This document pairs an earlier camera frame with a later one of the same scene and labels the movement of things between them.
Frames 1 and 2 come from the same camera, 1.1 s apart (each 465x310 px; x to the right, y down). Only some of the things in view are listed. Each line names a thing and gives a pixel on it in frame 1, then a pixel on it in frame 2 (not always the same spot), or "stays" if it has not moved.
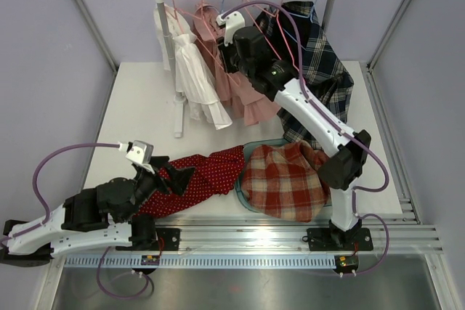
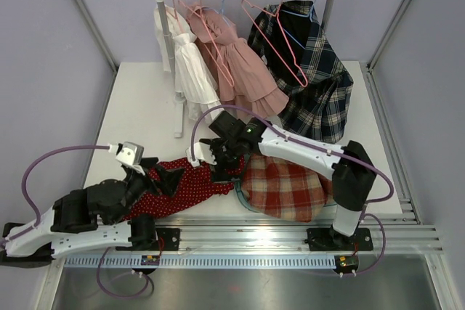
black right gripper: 225,51 to 219,172
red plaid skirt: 282,181 stays
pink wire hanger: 245,0 stays
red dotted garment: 216,173 stays
